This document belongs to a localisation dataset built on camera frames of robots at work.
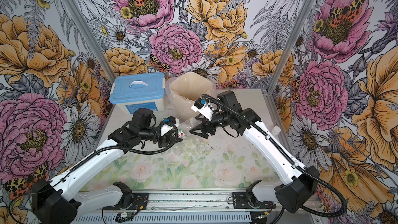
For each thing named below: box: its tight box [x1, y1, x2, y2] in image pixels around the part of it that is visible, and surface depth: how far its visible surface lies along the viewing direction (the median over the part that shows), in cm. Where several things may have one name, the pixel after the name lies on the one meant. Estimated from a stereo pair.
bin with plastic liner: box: [164, 71, 217, 122], surface depth 94 cm
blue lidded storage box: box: [109, 72, 166, 116], surface depth 101 cm
